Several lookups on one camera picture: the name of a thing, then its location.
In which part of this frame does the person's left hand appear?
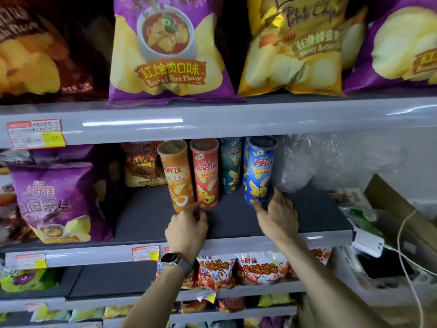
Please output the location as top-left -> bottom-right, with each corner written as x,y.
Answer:
165,203 -> 209,265

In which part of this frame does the person's right hand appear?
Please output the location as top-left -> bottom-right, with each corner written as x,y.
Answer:
253,187 -> 300,245

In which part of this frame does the red ring print snack bag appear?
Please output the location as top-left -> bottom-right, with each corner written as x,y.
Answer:
153,261 -> 197,291
196,254 -> 237,292
234,251 -> 291,287

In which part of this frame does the blue chip can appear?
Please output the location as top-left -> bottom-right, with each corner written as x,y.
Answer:
244,135 -> 279,206

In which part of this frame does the orange chip can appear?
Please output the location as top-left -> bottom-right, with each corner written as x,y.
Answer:
157,139 -> 196,214

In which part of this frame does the red chip can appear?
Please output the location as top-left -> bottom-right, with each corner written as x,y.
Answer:
189,138 -> 220,211

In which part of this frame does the teal chip can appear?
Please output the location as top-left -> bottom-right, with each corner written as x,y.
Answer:
219,137 -> 244,194

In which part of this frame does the grey store shelving unit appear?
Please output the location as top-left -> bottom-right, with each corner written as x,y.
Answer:
0,0 -> 437,328

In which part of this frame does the large golden yellow snack bag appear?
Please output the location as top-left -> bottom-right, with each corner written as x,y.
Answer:
238,0 -> 351,98
340,5 -> 369,72

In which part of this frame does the huge purple yellow snack bag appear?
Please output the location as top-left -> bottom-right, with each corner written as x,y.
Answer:
108,0 -> 246,107
342,0 -> 437,95

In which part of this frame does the green snack bag purple cartoon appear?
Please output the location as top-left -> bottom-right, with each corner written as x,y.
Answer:
0,268 -> 62,293

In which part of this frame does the large orange tomato chip bag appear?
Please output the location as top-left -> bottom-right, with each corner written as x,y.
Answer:
0,0 -> 112,103

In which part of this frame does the person's right forearm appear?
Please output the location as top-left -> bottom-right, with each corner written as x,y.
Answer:
278,234 -> 390,328

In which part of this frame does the person's left forearm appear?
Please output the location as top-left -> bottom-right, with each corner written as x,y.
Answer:
121,266 -> 187,328

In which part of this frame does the smartwatch with grey band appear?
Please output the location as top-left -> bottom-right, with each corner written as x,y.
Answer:
159,252 -> 193,277

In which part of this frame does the crumpled clear plastic bag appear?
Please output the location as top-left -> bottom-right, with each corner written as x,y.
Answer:
273,133 -> 409,194

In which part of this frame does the white green printed packet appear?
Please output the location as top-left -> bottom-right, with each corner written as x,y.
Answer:
336,187 -> 382,238

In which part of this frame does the white power adapter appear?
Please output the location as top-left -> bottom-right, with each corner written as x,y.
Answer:
351,227 -> 386,259

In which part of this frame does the brown cardboard box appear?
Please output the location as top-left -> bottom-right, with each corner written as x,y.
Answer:
363,174 -> 437,260

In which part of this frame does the grey plastic basket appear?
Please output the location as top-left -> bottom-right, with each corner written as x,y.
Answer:
329,246 -> 437,308

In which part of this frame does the white cable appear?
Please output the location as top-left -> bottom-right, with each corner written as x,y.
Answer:
384,209 -> 437,328

